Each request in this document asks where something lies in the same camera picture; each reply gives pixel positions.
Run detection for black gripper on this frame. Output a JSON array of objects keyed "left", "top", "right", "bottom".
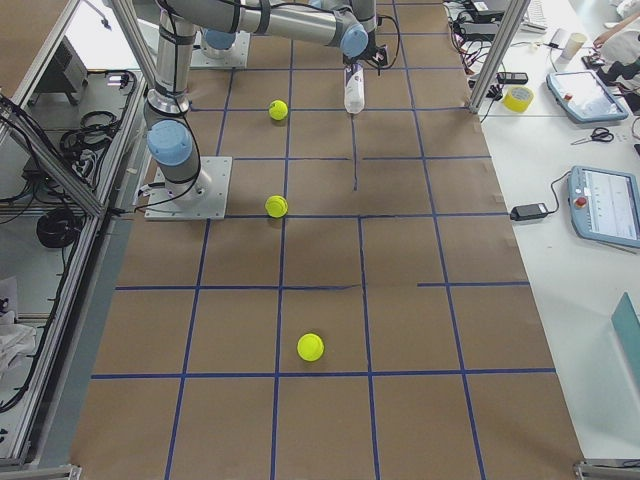
[{"left": 342, "top": 45, "right": 377, "bottom": 65}]

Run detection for clear tennis ball can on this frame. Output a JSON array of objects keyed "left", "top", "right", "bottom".
[{"left": 344, "top": 63, "right": 365, "bottom": 115}]

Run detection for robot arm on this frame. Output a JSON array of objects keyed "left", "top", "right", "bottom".
[{"left": 145, "top": 1, "right": 377, "bottom": 199}]

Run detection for tennis ball Wilson front left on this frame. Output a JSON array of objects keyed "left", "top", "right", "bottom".
[{"left": 268, "top": 99, "right": 289, "bottom": 121}]

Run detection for tennis ball with black text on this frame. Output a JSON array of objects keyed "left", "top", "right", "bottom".
[{"left": 264, "top": 195, "right": 288, "bottom": 218}]

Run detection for tennis ball front right corner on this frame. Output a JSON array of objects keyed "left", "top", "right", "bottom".
[{"left": 296, "top": 332, "right": 325, "bottom": 362}]

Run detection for yellow tape roll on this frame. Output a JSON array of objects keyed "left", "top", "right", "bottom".
[{"left": 503, "top": 85, "right": 534, "bottom": 113}]

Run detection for paper cup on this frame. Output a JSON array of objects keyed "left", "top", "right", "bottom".
[{"left": 561, "top": 32, "right": 587, "bottom": 60}]

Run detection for left teach pendant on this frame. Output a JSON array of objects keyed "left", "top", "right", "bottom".
[{"left": 546, "top": 70, "right": 628, "bottom": 123}]

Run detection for teach pendant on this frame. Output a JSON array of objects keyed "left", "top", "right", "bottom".
[
  {"left": 546, "top": 70, "right": 628, "bottom": 123},
  {"left": 567, "top": 166, "right": 639, "bottom": 248}
]

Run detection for black power adapter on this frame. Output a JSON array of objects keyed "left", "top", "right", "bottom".
[{"left": 509, "top": 203, "right": 549, "bottom": 222}]

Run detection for scissors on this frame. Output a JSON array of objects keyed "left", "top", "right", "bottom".
[{"left": 571, "top": 127, "right": 614, "bottom": 145}]

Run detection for right teach pendant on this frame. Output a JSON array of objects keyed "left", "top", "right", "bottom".
[{"left": 567, "top": 166, "right": 639, "bottom": 248}]

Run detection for aluminium frame post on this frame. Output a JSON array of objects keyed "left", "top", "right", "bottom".
[{"left": 467, "top": 0, "right": 530, "bottom": 114}]

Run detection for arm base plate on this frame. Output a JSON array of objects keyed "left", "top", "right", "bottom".
[
  {"left": 144, "top": 156, "right": 232, "bottom": 221},
  {"left": 191, "top": 29, "right": 251, "bottom": 69}
]

